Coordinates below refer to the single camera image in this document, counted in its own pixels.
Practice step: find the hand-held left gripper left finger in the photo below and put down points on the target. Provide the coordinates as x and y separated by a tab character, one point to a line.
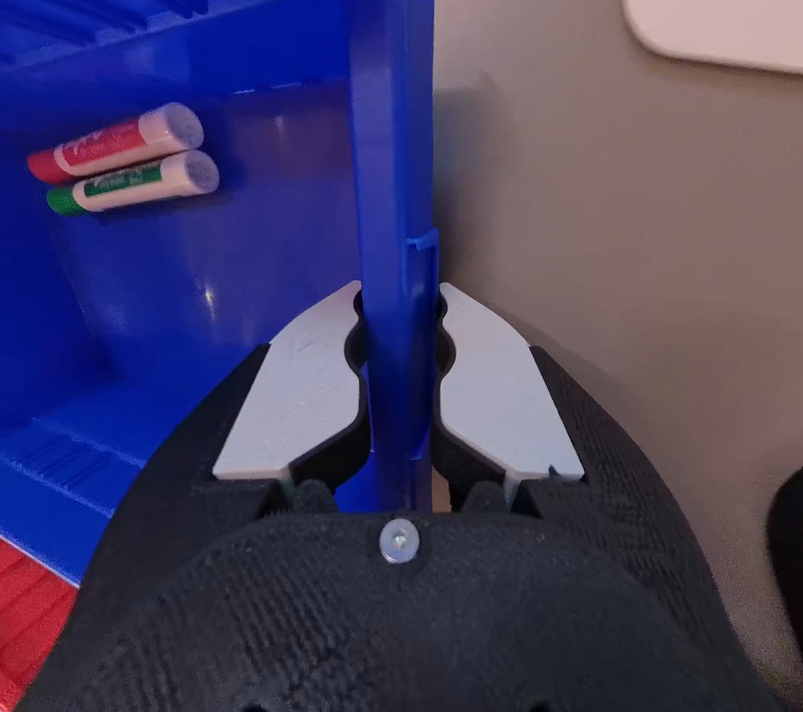
295	398

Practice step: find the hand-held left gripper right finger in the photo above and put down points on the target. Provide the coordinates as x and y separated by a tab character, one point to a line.
502	398

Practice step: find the blue plastic bin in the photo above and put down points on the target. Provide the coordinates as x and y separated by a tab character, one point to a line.
219	285

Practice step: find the green dry erase marker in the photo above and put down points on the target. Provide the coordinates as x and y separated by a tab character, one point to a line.
150	182

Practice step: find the green marker cap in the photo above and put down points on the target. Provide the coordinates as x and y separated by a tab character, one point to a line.
63	201

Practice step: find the red dry erase marker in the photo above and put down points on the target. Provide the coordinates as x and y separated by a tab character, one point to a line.
125	138

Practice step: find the red plastic bin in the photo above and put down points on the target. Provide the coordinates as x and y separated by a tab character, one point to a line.
31	618

